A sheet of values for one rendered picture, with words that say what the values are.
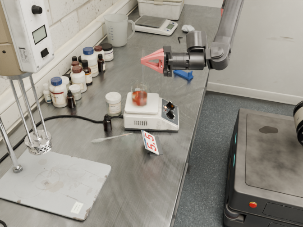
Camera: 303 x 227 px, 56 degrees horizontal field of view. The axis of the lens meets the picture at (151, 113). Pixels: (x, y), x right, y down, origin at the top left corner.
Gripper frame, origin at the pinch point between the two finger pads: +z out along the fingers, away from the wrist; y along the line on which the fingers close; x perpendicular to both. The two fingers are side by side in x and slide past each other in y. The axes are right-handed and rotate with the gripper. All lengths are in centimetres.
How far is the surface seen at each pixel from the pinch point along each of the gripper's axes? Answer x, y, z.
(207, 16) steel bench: 27, -118, -44
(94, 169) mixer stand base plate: 24.6, 24.7, 14.9
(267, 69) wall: 73, -125, -101
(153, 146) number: 24.1, 14.9, -3.4
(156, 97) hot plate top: 17.1, -4.0, -4.7
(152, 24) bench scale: 22, -89, -4
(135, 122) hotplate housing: 21.7, 5.5, 2.8
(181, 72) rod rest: 25.1, -35.9, -17.6
